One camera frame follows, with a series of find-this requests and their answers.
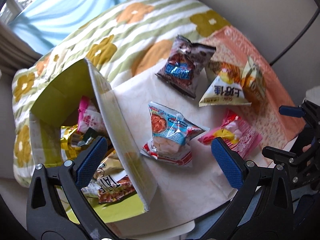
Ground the black curved stand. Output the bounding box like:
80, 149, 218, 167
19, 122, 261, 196
269, 0, 320, 64

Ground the golden yellow snack packet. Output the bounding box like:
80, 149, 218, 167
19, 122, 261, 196
60, 125, 88, 160

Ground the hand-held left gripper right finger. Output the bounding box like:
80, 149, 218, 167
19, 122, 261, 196
200, 137, 297, 240

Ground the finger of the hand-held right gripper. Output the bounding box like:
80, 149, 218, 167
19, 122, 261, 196
279, 105, 313, 120
262, 144, 313, 165

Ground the dark brown snack packet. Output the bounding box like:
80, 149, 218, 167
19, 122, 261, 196
155, 34, 217, 101

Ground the brown curtain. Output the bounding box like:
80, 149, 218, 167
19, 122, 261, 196
0, 20, 43, 63

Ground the brown white snack packet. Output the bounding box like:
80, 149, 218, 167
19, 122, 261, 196
96, 174, 138, 204

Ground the floral striped blanket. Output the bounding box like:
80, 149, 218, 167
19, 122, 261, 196
11, 0, 232, 188

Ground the red white snack packet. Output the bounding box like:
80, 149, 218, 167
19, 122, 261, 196
140, 140, 193, 167

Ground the light blue cloth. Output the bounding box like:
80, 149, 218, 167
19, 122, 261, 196
10, 0, 130, 53

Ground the white table cover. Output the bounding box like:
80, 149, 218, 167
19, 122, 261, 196
112, 65, 250, 215

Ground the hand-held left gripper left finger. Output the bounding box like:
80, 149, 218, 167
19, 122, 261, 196
26, 135, 118, 240

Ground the clear yellow snack packet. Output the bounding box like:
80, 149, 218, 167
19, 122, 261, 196
94, 150, 125, 178

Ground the pink yellow snack packet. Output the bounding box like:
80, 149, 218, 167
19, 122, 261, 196
197, 109, 263, 159

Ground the white yellow triangular snack packet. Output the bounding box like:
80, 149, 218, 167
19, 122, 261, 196
199, 61, 252, 107

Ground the blue shrimp cracker packet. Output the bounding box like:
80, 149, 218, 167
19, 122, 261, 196
149, 102, 209, 155

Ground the cream orange snack packet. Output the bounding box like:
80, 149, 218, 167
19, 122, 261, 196
241, 56, 267, 103

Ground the peach towel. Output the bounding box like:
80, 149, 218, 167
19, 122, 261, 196
200, 26, 307, 168

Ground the yellow-green cardboard box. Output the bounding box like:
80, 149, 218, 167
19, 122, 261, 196
29, 58, 158, 223

